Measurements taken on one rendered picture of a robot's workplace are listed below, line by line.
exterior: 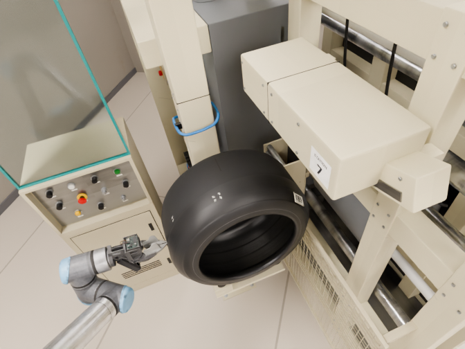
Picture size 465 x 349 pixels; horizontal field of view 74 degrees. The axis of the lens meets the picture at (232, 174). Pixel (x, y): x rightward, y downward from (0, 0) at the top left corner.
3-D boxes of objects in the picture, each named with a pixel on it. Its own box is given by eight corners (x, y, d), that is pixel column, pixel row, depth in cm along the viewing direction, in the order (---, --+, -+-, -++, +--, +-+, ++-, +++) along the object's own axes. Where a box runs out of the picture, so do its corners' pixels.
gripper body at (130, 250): (141, 248, 111) (106, 259, 108) (146, 261, 117) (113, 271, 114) (138, 232, 116) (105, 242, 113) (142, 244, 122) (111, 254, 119)
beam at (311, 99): (241, 91, 119) (238, 53, 108) (300, 73, 123) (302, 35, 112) (330, 203, 78) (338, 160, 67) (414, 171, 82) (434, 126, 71)
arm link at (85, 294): (99, 311, 116) (88, 291, 109) (75, 303, 119) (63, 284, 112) (114, 291, 123) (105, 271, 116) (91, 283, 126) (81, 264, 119)
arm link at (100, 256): (101, 278, 113) (99, 256, 119) (115, 273, 114) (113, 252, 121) (93, 265, 107) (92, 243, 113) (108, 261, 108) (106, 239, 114)
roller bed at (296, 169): (265, 181, 183) (263, 144, 162) (287, 174, 186) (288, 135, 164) (279, 206, 170) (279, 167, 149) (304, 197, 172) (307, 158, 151)
